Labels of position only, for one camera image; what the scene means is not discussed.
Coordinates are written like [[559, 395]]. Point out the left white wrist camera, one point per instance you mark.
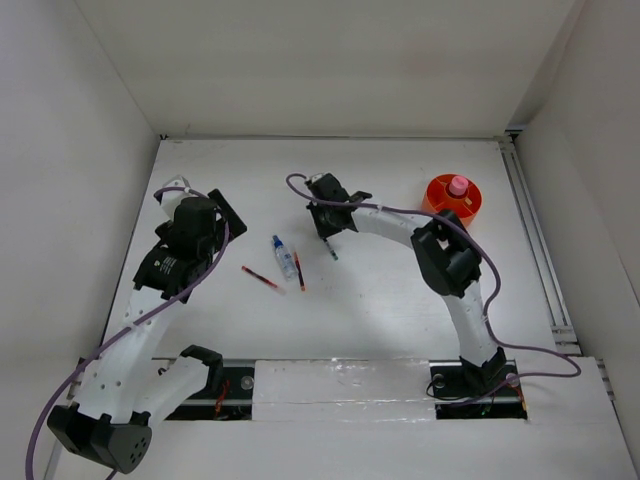
[[172, 193]]

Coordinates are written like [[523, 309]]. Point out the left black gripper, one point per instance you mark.
[[221, 230]]

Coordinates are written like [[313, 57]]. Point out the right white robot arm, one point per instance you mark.
[[448, 261]]

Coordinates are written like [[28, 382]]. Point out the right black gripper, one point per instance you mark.
[[324, 230]]

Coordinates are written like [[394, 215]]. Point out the right side aluminium rail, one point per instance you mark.
[[561, 325]]

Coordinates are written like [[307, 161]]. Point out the green pen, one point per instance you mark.
[[330, 249]]

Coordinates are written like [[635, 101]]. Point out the blue capped spray bottle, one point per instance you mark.
[[284, 259]]

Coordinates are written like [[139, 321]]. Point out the black metal base rail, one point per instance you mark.
[[341, 392]]

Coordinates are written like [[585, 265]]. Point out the pink capped clear tube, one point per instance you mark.
[[458, 186]]

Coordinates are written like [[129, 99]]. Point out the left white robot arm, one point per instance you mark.
[[135, 360]]

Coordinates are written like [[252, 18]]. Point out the dark red pen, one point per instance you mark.
[[264, 280]]

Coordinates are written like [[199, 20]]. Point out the orange red pen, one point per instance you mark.
[[299, 272]]

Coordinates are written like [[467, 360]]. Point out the orange round organizer container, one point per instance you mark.
[[436, 198]]

